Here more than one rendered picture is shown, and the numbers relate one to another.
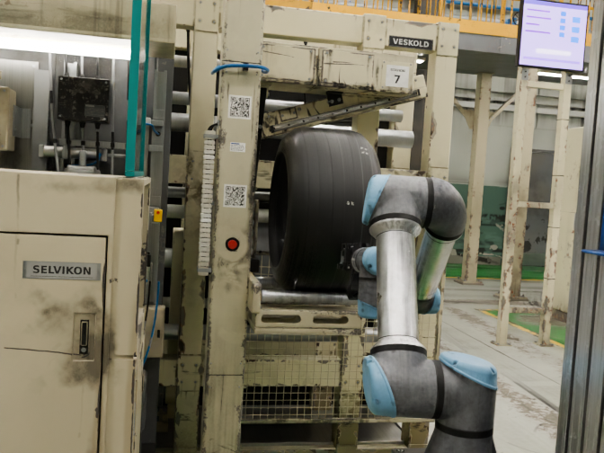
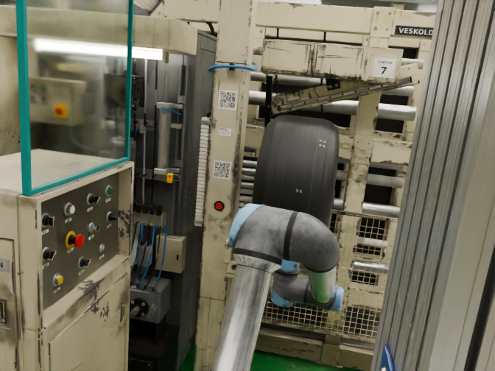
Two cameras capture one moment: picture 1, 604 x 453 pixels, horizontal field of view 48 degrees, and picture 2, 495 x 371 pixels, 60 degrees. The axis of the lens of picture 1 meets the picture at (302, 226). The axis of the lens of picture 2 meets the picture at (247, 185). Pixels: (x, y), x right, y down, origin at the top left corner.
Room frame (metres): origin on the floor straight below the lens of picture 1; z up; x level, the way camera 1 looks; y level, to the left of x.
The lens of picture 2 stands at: (0.64, -0.50, 1.59)
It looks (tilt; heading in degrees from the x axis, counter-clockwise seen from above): 14 degrees down; 21
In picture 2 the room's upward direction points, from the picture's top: 5 degrees clockwise
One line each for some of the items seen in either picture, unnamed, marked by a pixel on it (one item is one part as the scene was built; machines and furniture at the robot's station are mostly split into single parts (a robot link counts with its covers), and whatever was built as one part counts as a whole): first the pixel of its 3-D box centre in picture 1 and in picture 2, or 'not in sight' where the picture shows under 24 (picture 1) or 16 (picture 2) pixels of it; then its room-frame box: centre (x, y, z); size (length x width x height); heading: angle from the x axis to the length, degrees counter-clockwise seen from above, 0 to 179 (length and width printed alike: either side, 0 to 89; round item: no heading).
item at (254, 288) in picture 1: (250, 288); (237, 237); (2.35, 0.17, 0.90); 0.40 x 0.03 x 0.10; 11
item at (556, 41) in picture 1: (552, 35); not in sight; (5.73, -1.96, 2.60); 0.60 x 0.05 x 0.55; 102
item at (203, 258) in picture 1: (208, 203); (204, 172); (2.26, 0.32, 1.19); 0.05 x 0.04 x 0.48; 11
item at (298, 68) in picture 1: (330, 73); (329, 62); (2.70, -0.07, 1.71); 0.61 x 0.25 x 0.15; 101
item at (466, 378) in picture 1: (463, 388); not in sight; (1.36, -0.35, 0.88); 0.13 x 0.12 x 0.14; 92
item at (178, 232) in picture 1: (175, 320); not in sight; (3.11, 0.55, 0.61); 0.33 x 0.06 x 0.86; 11
